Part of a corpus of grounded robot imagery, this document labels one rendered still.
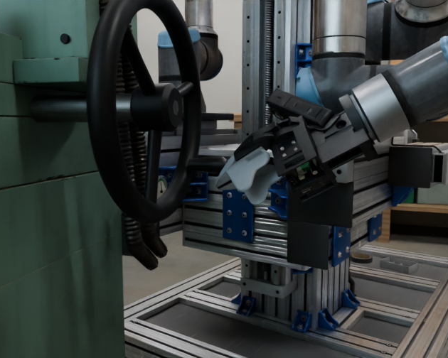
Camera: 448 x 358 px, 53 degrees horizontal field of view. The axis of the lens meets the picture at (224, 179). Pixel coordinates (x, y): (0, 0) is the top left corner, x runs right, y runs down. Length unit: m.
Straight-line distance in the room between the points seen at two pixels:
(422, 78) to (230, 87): 3.45
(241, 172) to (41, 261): 0.31
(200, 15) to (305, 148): 0.92
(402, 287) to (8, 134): 1.45
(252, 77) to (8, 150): 0.74
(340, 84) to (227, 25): 3.41
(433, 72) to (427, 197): 2.77
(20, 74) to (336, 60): 0.41
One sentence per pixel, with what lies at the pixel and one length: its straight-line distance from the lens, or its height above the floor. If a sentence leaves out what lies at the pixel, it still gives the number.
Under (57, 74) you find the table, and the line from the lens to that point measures 0.59.
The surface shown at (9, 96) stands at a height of 0.82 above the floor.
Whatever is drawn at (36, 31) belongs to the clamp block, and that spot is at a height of 0.91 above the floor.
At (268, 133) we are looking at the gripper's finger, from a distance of 0.57.
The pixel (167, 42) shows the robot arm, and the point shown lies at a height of 1.00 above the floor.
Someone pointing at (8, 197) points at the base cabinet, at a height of 0.70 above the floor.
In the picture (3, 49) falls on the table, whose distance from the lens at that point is 0.63.
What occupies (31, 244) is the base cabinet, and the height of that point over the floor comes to 0.63.
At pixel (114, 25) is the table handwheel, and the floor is 0.89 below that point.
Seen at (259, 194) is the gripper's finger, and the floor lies 0.70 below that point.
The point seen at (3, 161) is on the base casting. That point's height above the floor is 0.74.
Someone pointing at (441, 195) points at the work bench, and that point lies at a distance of 3.32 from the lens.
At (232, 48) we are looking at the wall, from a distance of 3.99.
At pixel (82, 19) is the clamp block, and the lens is 0.61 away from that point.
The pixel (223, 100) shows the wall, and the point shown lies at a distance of 3.97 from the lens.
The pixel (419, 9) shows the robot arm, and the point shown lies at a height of 1.00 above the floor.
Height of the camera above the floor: 0.79
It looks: 7 degrees down
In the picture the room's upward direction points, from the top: straight up
